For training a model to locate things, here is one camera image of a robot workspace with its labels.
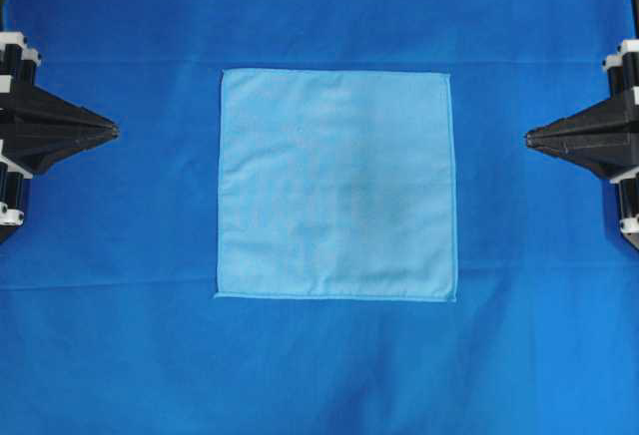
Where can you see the dark blue tablecloth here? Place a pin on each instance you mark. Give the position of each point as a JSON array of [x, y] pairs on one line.
[[109, 319]]

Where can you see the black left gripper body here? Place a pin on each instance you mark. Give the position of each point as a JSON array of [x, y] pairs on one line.
[[19, 63]]

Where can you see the light blue towel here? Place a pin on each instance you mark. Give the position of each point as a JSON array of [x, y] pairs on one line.
[[337, 185]]

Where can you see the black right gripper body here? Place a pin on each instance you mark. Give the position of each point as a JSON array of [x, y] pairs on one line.
[[621, 69]]

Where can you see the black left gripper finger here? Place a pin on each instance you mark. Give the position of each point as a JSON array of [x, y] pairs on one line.
[[33, 104], [36, 150]]

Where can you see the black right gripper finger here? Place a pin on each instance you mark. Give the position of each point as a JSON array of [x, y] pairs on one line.
[[594, 123], [613, 161]]

